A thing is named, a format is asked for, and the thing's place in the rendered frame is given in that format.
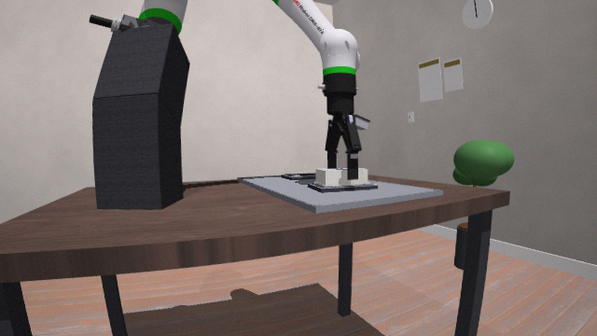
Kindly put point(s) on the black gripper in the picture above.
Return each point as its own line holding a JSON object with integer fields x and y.
{"x": 340, "y": 105}

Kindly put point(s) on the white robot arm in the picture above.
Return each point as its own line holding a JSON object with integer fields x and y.
{"x": 337, "y": 47}

